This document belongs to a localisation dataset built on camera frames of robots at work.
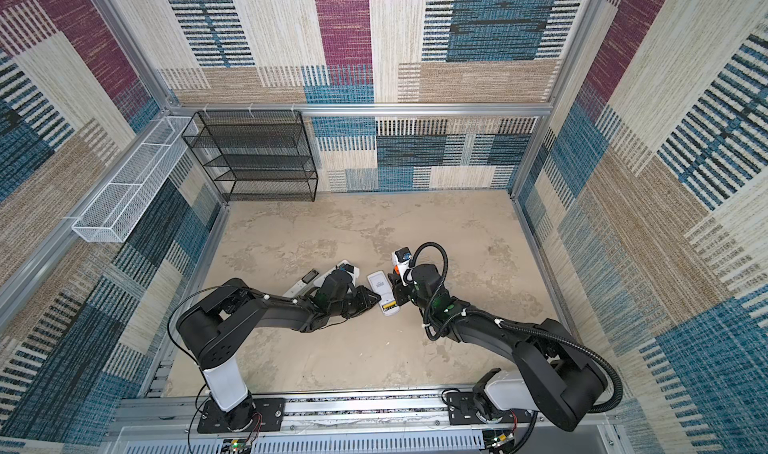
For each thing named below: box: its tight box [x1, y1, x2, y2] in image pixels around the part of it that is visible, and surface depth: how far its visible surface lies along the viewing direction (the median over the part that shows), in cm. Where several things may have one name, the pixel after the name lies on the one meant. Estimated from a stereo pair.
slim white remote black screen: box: [282, 269, 319, 297], surface depth 96 cm
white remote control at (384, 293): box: [367, 270, 400, 317], surface depth 93 cm
